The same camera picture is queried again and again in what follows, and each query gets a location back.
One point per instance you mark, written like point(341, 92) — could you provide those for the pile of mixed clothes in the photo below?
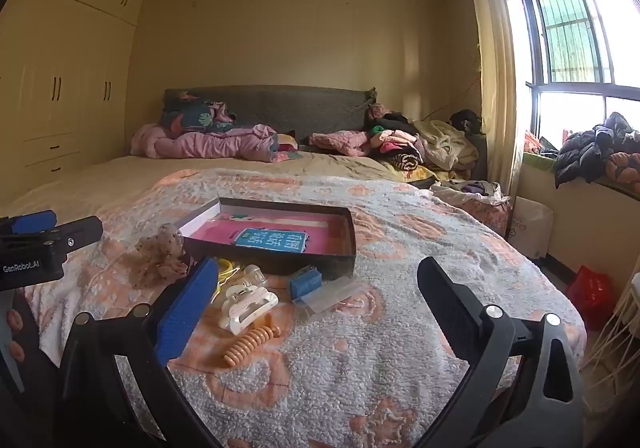
point(395, 143)

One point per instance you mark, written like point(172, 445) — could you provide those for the beige dotted scrunchie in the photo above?
point(155, 253)

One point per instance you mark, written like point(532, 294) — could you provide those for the orange black patterned cushion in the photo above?
point(622, 167)

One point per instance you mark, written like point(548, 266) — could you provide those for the dark cardboard box pink inside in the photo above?
point(300, 260)

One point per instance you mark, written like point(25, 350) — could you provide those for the dark floral pillow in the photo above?
point(192, 121)

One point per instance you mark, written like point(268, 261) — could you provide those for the black puffer jacket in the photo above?
point(580, 153)

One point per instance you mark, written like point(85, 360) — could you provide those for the beige bed sheet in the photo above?
point(100, 178)

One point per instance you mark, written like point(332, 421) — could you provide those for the clear plastic bag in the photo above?
point(335, 295)

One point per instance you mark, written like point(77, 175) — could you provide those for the grey quilted headboard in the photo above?
point(300, 113)

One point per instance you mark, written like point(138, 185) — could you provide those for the white paper bag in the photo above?
point(530, 228)

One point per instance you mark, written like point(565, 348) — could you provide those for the cream curtain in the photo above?
point(495, 78)

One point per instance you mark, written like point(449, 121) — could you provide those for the clear hair claw clip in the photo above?
point(252, 274)

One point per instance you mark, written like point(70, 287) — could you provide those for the purple and white clothes heap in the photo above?
point(470, 190)

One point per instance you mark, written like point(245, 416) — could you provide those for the white hair claw clip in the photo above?
point(240, 310)

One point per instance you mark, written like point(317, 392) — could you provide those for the teal printed card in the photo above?
point(272, 239)

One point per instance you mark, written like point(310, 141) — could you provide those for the cream built-in wardrobe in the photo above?
point(65, 53)

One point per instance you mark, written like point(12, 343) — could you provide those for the pink knit garment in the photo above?
point(340, 141)

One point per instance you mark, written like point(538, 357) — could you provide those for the yellow sunglasses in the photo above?
point(226, 268)

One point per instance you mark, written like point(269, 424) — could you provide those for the person's left hand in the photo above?
point(13, 320)

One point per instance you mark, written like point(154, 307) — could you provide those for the green window seat cushion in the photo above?
point(537, 162)

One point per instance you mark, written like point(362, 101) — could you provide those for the pink quilt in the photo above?
point(200, 146)

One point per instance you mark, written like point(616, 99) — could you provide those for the cream fleece blanket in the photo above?
point(445, 146)

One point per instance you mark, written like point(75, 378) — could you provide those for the orange and white patterned blanket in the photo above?
point(350, 378)

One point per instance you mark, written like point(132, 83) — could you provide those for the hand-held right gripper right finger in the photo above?
point(450, 315)

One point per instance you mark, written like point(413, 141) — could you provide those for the barred window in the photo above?
point(575, 43)

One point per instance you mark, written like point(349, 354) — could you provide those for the black bag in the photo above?
point(465, 121)

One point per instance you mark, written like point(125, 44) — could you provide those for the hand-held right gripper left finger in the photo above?
point(187, 310)

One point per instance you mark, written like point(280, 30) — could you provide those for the red plastic bag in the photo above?
point(592, 298)

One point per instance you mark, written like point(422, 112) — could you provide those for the small blue box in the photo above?
point(306, 283)

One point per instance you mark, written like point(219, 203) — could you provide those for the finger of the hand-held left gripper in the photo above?
point(32, 222)
point(75, 230)

